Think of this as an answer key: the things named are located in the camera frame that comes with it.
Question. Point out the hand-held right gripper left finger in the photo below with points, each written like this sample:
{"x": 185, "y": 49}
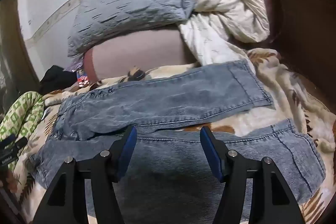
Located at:
{"x": 127, "y": 150}

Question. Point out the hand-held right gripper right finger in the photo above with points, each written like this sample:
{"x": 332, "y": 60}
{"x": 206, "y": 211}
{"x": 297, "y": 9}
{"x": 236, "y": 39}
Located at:
{"x": 210, "y": 153}

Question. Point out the blue denim pants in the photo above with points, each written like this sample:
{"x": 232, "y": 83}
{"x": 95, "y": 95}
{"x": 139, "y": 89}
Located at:
{"x": 157, "y": 100}

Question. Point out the green patterned cloth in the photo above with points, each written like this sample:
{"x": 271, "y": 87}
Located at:
{"x": 23, "y": 113}

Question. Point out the colourful snack packet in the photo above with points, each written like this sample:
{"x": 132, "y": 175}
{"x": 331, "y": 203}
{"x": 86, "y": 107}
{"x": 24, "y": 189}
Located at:
{"x": 83, "y": 79}

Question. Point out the black cloth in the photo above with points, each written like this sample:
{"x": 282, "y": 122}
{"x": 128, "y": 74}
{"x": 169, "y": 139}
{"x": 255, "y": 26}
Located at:
{"x": 57, "y": 79}

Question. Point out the leaf print blanket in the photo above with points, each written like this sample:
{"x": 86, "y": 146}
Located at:
{"x": 288, "y": 98}

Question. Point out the purple patterned cloth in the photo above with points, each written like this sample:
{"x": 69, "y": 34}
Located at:
{"x": 74, "y": 66}

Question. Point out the pink cushion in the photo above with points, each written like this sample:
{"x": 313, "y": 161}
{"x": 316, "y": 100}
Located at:
{"x": 136, "y": 50}

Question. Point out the cream white duvet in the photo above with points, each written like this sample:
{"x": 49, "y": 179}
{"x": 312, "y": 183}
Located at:
{"x": 225, "y": 16}

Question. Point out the grey patterned pillow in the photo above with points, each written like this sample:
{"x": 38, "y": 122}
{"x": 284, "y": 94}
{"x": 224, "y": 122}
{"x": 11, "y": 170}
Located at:
{"x": 126, "y": 11}

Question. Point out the brown bed frame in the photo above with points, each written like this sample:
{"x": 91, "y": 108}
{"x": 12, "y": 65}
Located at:
{"x": 296, "y": 29}

